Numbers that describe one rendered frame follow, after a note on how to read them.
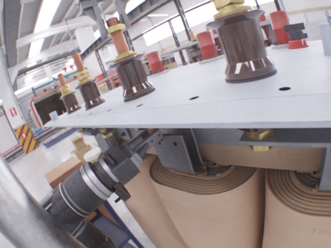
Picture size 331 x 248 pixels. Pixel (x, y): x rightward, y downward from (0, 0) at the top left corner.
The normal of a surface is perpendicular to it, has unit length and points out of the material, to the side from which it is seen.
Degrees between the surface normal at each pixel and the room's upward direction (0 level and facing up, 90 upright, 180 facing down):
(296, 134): 0
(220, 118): 11
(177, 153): 90
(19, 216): 70
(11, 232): 74
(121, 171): 90
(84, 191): 65
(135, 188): 90
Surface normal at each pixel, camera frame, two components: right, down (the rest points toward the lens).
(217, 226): -0.33, 0.43
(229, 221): -0.07, 0.36
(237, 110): -0.44, -0.79
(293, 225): -0.77, 0.45
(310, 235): -0.62, 0.46
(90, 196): 0.39, 0.03
